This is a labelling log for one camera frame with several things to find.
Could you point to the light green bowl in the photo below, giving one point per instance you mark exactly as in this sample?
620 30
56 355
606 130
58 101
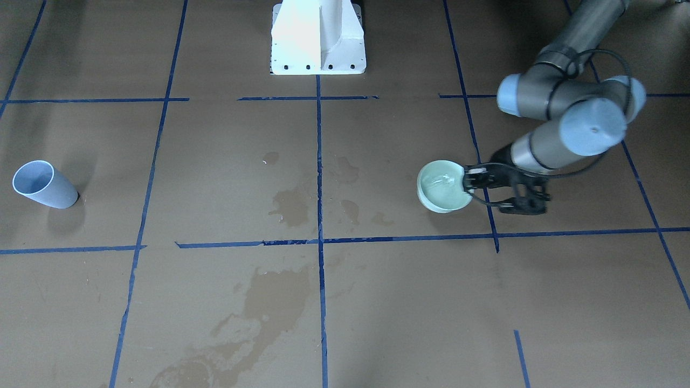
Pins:
440 187

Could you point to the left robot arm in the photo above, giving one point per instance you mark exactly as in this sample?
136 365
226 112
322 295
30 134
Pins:
585 97

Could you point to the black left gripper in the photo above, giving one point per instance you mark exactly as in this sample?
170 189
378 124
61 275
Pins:
499 165

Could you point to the white pedestal column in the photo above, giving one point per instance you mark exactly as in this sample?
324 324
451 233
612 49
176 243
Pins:
318 37

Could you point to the blue plastic cup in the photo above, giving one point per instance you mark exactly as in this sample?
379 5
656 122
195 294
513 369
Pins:
41 182

